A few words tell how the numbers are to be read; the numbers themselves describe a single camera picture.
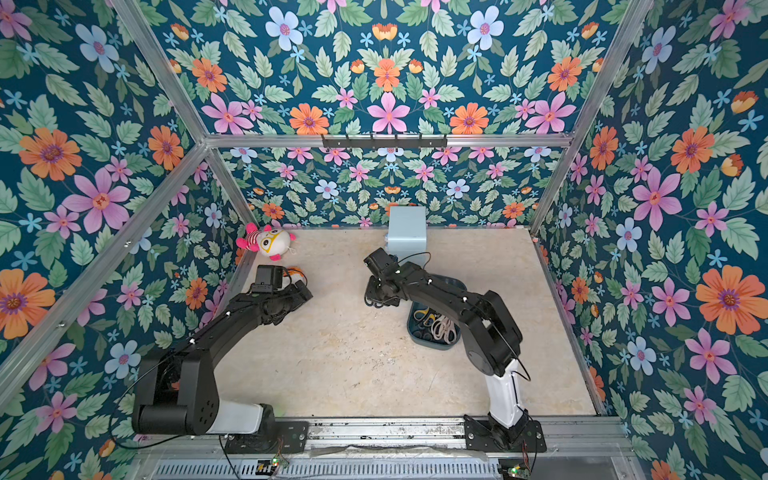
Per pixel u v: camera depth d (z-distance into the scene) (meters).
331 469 0.70
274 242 1.07
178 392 0.43
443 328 0.88
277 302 0.69
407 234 0.96
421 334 0.89
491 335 0.50
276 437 0.72
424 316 0.91
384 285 0.67
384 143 0.94
